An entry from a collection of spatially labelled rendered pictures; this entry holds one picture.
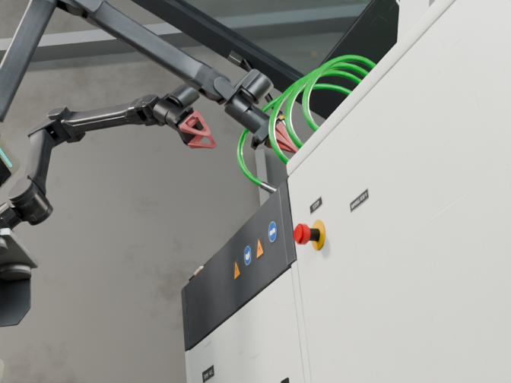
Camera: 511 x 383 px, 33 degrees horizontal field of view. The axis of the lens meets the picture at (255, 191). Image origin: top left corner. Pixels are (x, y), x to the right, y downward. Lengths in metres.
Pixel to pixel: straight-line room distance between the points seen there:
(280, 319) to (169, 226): 2.15
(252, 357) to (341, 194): 0.48
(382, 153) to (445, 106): 0.17
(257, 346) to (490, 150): 0.79
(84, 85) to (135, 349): 1.27
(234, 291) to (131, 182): 2.03
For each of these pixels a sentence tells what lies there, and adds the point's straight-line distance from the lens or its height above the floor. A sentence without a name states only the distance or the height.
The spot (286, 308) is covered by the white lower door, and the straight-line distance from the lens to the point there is 1.57.
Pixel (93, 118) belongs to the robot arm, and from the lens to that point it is 2.54.
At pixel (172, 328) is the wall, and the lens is 3.57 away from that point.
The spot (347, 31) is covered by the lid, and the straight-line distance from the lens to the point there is 2.34.
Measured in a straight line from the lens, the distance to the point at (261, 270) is 1.68.
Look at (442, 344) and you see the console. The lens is 1.13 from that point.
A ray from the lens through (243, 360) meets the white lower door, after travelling 1.78.
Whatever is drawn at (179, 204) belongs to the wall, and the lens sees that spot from 3.73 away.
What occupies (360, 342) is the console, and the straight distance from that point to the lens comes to 1.32.
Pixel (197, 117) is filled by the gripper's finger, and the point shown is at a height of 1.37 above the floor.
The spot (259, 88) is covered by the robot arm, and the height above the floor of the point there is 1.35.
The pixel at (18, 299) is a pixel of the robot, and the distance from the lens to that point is 2.22.
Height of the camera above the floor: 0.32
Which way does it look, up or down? 23 degrees up
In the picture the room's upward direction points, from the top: 6 degrees counter-clockwise
